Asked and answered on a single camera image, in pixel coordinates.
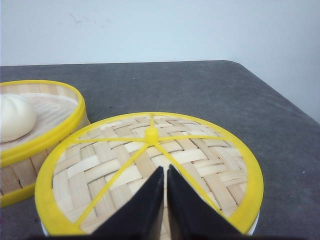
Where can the white steamed bun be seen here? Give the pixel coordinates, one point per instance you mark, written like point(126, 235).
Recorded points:
point(17, 117)

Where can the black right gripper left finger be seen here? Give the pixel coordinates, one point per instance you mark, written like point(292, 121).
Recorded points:
point(141, 217)

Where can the bamboo steamer basket single bun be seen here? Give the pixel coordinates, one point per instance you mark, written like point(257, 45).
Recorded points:
point(60, 111)

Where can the woven bamboo steamer lid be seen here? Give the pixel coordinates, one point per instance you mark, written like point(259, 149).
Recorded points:
point(99, 168)

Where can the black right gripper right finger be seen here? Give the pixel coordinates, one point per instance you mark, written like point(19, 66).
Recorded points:
point(190, 218)

